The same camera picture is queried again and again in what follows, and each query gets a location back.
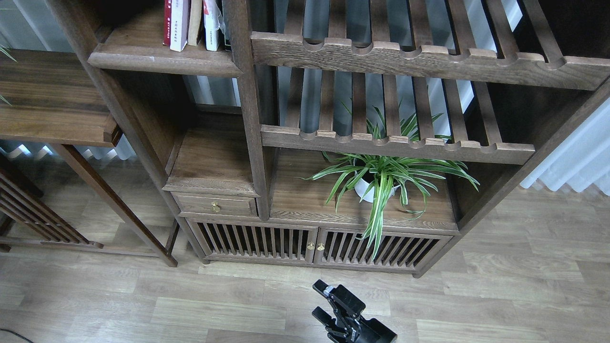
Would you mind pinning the dark upright book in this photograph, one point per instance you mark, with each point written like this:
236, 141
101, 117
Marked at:
225, 27

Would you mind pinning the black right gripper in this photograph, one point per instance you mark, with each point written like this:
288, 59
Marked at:
349, 326

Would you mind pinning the white lilac paperback book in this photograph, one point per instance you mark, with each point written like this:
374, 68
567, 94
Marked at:
179, 24

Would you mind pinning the dark wooden bookshelf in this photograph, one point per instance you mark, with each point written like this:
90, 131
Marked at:
495, 84

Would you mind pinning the white curtain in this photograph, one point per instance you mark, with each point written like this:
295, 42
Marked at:
581, 160

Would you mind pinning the tan upright book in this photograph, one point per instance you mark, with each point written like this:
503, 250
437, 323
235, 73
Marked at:
195, 19

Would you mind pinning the spider plant in white pot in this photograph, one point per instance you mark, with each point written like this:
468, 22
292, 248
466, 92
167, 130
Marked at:
383, 174

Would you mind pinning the white plastic-wrapped upright book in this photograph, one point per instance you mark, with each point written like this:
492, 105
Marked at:
213, 22

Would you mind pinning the wooden side table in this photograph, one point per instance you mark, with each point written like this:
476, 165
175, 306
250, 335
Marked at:
51, 99

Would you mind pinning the brass cabinet door knobs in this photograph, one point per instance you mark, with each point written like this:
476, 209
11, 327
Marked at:
315, 246

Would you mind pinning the red paperback book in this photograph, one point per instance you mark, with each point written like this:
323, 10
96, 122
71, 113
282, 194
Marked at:
167, 20

